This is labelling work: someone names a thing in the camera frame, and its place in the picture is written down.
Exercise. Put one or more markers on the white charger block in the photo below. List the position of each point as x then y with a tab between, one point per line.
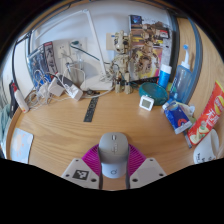
56	87
43	90

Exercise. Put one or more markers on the white lotion bottle red cap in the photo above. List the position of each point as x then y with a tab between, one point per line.
21	100

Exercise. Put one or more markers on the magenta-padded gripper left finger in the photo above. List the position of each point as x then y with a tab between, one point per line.
78	173

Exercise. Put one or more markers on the white desk lamp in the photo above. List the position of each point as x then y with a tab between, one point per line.
96	83

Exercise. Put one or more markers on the white mug with face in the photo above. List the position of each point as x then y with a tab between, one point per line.
207	148

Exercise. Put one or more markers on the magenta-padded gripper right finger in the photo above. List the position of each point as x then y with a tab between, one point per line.
148	171

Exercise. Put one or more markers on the blue tube white cap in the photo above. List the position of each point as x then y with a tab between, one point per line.
164	76

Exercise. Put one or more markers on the teal bowl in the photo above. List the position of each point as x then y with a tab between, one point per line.
158	93

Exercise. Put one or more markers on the small white square clock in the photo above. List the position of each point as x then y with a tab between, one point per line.
146	103

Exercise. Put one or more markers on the blue robot model kit box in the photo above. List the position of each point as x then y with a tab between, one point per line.
41	65

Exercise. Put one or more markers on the red yellow chip can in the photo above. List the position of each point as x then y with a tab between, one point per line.
208	121

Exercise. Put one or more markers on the white power strip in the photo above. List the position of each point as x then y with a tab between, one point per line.
75	92

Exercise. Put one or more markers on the pastel printed mouse pad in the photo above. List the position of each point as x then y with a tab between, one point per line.
21	146

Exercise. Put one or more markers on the black ruler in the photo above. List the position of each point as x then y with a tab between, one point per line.
91	109

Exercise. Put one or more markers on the glass jar with green stalk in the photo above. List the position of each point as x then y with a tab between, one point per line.
77	66

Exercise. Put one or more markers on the blue spray bottle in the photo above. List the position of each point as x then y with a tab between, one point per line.
181	83

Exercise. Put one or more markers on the blue white packet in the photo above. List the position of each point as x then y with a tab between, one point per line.
178	118

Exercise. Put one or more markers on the tan robot model figure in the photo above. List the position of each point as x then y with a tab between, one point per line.
121	61

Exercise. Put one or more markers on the colourful model kit box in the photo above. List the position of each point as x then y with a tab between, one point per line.
151	43

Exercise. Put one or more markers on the grey and white computer mouse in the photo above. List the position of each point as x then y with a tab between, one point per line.
113	150

